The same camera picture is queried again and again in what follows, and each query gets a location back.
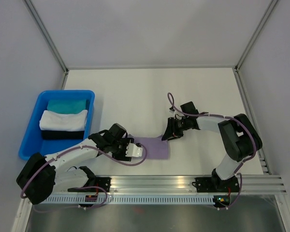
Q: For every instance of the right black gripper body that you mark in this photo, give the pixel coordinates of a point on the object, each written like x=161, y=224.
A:
x=178, y=126

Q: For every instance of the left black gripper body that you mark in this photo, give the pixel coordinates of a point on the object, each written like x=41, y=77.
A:
x=118, y=151

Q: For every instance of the purple t-shirt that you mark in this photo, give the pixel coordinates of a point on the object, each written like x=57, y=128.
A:
x=157, y=149

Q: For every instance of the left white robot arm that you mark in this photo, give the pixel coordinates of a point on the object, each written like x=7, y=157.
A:
x=42, y=175

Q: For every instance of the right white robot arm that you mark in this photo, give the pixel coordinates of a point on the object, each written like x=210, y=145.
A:
x=239, y=138

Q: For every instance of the teal rolled t-shirt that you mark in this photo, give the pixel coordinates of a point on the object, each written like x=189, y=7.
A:
x=67, y=106

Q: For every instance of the black rolled t-shirt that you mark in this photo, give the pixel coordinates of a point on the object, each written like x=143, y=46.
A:
x=62, y=135

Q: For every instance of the white rolled t-shirt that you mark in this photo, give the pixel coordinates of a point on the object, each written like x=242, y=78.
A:
x=51, y=121

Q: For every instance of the blue plastic bin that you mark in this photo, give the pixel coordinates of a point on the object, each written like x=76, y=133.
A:
x=33, y=142

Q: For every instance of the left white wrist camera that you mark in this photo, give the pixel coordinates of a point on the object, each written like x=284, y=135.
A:
x=134, y=151

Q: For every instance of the slotted white cable duct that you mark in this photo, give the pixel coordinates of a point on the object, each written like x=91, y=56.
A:
x=136, y=199

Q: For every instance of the aluminium rail base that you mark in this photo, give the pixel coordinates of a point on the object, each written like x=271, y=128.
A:
x=182, y=185

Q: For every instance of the right aluminium frame post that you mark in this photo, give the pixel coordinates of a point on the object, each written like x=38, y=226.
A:
x=264, y=19

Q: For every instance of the aluminium frame post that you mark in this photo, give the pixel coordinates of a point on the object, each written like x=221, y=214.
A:
x=264, y=19
x=43, y=30

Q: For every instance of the left aluminium frame post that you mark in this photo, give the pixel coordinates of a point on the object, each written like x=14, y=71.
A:
x=43, y=30

